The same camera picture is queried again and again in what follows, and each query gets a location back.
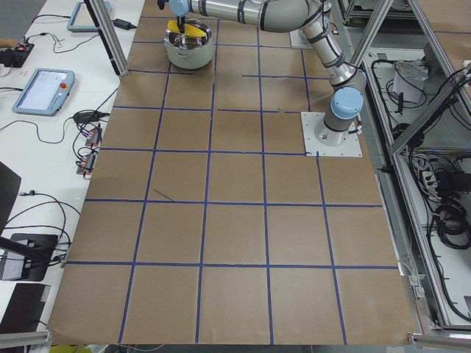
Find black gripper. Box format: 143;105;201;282
177;15;185;34

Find yellow corn cob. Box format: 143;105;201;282
166;20;207;38

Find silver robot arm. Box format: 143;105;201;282
167;0;366;147

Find pale green cooking pot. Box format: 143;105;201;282
163;18;215;70

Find black power adapter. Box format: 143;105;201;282
112;18;136;30

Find far teach pendant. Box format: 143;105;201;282
67;1;97;33

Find teach pendant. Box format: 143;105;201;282
67;1;97;33
12;68;75;116

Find small circuit board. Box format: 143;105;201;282
76;153;96;176
85;127;102;147

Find near teach pendant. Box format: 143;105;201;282
12;68;75;116

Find brown paper table cover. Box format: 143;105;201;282
49;1;415;345

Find black monitor stand base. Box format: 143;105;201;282
1;233;58;282

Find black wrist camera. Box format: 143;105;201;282
157;0;169;10

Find aluminium frame post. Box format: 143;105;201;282
84;0;129;77

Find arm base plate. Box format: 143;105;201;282
300;112;363;157
289;29;311;49

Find black coiled cables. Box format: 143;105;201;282
426;205;471;251

